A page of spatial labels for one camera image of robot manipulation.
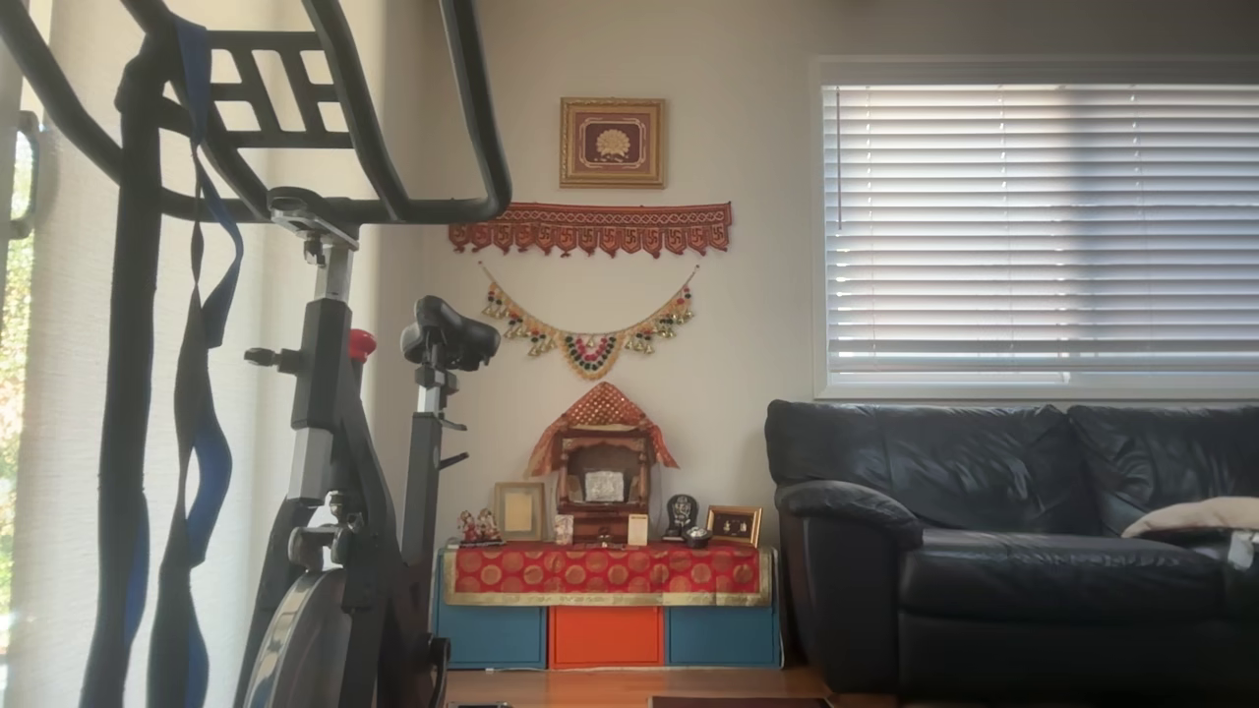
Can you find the white window blinds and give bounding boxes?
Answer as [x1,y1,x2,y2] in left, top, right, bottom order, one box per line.
[822,84,1259,386]

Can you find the pale picture frame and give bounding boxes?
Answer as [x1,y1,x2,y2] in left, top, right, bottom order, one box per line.
[494,481,548,543]

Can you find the beaded gold garland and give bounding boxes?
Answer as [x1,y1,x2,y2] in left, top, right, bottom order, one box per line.
[479,262,701,382]

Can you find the beige cushion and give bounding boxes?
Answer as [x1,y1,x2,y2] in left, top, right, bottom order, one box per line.
[1121,497,1259,540]

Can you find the red gold patterned cloth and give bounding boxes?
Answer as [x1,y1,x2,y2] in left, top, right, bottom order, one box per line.
[441,544,775,607]

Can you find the small colourful figurines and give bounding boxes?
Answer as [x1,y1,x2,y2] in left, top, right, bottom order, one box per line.
[457,508,504,546]

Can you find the red embroidered wall hanging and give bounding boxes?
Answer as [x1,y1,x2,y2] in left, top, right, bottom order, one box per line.
[449,202,734,260]

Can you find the gold framed wall picture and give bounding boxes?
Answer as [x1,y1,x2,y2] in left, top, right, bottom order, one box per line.
[559,96,668,190]

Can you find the blue black hanging strap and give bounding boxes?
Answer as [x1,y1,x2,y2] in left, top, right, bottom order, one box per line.
[148,15,247,708]

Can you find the wooden shrine red canopy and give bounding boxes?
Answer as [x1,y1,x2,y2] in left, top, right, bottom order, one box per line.
[526,382,680,545]

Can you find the blue storage cube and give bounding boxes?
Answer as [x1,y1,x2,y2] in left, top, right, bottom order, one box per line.
[666,604,783,669]
[433,551,548,671]

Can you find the small gold picture frame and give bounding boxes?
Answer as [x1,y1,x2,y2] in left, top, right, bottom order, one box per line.
[706,505,763,548]

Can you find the black leather sofa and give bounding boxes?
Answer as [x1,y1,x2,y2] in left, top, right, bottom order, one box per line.
[765,398,1259,704]

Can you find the black exercise bike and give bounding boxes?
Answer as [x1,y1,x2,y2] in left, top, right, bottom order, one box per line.
[0,0,514,708]

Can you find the white curtain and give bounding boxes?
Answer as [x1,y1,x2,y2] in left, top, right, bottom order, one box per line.
[0,0,434,708]

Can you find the orange storage cube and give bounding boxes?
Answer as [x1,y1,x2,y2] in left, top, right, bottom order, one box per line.
[548,606,666,670]

